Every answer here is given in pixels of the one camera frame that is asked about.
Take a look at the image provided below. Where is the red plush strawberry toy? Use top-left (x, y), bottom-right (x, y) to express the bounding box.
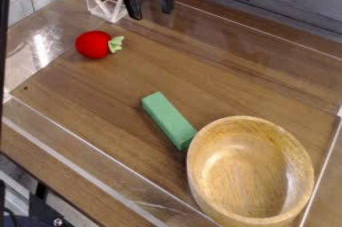
top-left (75, 31), bottom-right (125, 59)

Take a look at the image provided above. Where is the black vertical pole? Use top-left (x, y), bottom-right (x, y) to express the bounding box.
top-left (0, 0), bottom-right (10, 147)

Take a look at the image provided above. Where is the green rectangular block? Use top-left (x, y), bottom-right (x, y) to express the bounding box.
top-left (142, 92), bottom-right (197, 150)

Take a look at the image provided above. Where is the wooden bowl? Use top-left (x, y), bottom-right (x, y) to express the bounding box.
top-left (187, 116), bottom-right (314, 227)

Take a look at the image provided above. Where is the clear acrylic corner bracket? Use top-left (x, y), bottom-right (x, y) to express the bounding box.
top-left (86, 0), bottom-right (129, 23)

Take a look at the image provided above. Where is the clear acrylic barrier wall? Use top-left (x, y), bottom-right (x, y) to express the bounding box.
top-left (2, 0), bottom-right (342, 227)

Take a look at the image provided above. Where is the black clamp mount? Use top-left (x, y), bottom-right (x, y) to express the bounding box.
top-left (28, 183), bottom-right (75, 227)

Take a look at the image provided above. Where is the black cable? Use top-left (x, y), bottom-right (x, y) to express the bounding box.
top-left (3, 205), bottom-right (22, 227)

